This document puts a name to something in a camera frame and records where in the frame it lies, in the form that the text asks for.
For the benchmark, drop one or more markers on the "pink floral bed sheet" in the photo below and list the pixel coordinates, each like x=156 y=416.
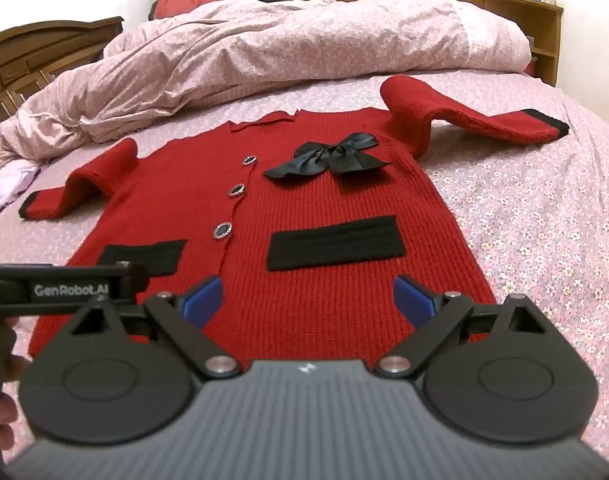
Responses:
x=534 y=210

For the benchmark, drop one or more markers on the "red knit cardigan sweater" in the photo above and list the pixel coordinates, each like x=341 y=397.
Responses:
x=284 y=200

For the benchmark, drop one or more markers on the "pink floral quilt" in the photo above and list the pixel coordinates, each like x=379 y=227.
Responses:
x=284 y=45

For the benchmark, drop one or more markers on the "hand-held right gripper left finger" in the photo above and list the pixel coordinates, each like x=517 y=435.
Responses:
x=204 y=297

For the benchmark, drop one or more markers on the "red item on headboard shelf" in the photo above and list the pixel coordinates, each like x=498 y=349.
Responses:
x=535 y=67

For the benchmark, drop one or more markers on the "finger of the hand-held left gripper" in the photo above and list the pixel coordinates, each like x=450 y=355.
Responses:
x=134 y=280

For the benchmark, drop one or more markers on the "wooden bed headboard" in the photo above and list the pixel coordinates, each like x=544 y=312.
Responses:
x=509 y=15

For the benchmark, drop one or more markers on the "wooden bed footboard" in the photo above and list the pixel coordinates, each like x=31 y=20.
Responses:
x=29 y=55

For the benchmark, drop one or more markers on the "lilac cloth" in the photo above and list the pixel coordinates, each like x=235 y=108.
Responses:
x=7 y=180

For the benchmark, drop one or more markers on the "person's left hand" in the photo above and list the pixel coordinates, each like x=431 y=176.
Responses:
x=2 y=417

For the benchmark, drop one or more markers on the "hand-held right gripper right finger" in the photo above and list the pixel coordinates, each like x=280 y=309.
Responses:
x=412 y=300

